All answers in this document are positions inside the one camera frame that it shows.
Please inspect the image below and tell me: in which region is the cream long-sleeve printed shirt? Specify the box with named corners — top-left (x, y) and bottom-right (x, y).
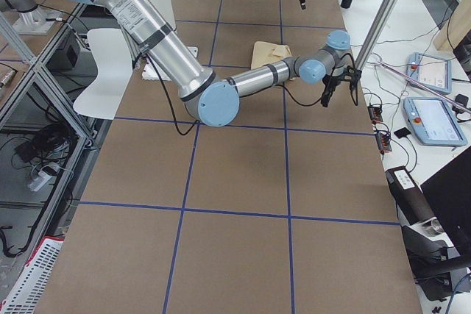
top-left (250, 41), bottom-right (292, 79)

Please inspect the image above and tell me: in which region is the orange connector board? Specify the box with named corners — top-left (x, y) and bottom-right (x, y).
top-left (367, 104), bottom-right (392, 155)

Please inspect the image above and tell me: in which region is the near blue teach pendant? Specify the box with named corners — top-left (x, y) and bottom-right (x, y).
top-left (403, 97), bottom-right (468, 146)

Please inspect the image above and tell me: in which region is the blue teach pendant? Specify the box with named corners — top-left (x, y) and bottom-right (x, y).
top-left (403, 97), bottom-right (468, 146)
top-left (406, 52), bottom-right (452, 94)

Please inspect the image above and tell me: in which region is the far blue teach pendant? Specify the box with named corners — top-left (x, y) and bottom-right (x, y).
top-left (406, 52), bottom-right (452, 94)

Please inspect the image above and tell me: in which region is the brown cardboard box label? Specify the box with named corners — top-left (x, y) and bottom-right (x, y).
top-left (385, 166), bottom-right (436, 224)

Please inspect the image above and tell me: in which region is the black monitor on stand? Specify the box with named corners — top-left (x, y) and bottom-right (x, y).
top-left (402, 149), bottom-right (470, 301)

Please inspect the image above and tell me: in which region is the white plastic chair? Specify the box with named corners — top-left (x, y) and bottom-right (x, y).
top-left (73, 28), bottom-right (132, 120)

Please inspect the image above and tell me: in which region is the white power strip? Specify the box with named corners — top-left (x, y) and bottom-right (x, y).
top-left (27, 165), bottom-right (60, 192)

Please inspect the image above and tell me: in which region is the white perforated plastic basket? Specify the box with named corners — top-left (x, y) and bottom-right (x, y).
top-left (1, 236), bottom-right (64, 313)

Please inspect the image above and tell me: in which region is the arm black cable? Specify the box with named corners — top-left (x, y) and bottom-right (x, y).
top-left (145, 51), bottom-right (360, 135)

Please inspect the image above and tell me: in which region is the aluminium frame post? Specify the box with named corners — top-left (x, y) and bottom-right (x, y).
top-left (355, 0), bottom-right (397, 71)

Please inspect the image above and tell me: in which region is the aluminium side rack frame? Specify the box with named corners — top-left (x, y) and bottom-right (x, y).
top-left (1, 4), bottom-right (107, 256)

